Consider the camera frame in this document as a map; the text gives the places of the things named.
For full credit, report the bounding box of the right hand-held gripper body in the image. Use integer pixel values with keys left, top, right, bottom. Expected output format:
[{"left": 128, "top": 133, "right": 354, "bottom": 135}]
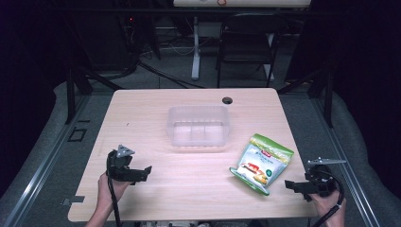
[{"left": 303, "top": 156, "right": 347, "bottom": 199}]

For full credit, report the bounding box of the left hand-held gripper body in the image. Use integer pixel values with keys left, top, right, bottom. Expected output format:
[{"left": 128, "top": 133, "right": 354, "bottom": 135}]
[{"left": 106, "top": 144, "right": 140, "bottom": 183}]

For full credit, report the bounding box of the person's right hand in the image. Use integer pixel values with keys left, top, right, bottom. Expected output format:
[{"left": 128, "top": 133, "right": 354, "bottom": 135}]
[{"left": 308, "top": 190, "right": 347, "bottom": 223}]

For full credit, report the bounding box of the person's left hand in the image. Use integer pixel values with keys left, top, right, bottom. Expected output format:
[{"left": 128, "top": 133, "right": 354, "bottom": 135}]
[{"left": 97, "top": 171, "right": 132, "bottom": 206}]

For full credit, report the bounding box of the green white snack bag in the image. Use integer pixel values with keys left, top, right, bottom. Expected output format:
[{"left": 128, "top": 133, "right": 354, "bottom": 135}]
[{"left": 228, "top": 132, "right": 295, "bottom": 197}]

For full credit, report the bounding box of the black tape square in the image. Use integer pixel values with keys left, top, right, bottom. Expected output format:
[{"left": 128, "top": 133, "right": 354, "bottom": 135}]
[{"left": 66, "top": 126, "right": 88, "bottom": 143}]

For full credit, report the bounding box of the grey tape strip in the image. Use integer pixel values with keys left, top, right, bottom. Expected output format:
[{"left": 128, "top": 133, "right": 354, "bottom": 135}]
[{"left": 61, "top": 195, "right": 86, "bottom": 207}]

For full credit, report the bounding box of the clear plastic container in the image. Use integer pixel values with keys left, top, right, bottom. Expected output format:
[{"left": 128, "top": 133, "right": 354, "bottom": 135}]
[{"left": 166, "top": 104, "right": 232, "bottom": 148}]

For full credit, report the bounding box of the black metal stand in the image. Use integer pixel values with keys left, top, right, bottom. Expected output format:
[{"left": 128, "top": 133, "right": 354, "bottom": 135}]
[
  {"left": 63, "top": 61, "right": 124, "bottom": 126},
  {"left": 276, "top": 61, "right": 336, "bottom": 130}
]

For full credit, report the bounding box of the white desk leg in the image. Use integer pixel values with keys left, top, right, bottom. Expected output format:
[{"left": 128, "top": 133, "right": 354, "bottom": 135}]
[{"left": 190, "top": 15, "right": 203, "bottom": 81}]

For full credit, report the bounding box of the black folding chair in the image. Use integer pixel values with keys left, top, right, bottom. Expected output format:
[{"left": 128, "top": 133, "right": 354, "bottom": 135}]
[{"left": 216, "top": 12, "right": 288, "bottom": 90}]

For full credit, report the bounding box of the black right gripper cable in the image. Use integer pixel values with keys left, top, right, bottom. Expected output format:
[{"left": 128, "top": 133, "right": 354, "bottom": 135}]
[{"left": 310, "top": 169, "right": 346, "bottom": 227}]

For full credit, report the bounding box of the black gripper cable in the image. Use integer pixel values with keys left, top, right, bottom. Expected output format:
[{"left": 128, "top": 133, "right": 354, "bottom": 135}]
[
  {"left": 106, "top": 150, "right": 123, "bottom": 227},
  {"left": 310, "top": 169, "right": 346, "bottom": 227}
]

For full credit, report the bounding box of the aluminium floor rail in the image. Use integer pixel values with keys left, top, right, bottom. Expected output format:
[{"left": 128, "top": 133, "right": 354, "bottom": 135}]
[
  {"left": 310, "top": 94, "right": 384, "bottom": 227},
  {"left": 1, "top": 94, "right": 93, "bottom": 227}
]

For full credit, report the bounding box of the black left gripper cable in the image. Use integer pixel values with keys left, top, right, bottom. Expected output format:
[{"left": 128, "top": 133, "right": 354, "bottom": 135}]
[{"left": 106, "top": 150, "right": 123, "bottom": 227}]

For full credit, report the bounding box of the black floor cable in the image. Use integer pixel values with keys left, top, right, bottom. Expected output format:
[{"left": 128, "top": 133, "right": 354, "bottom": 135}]
[{"left": 136, "top": 60, "right": 207, "bottom": 90}]

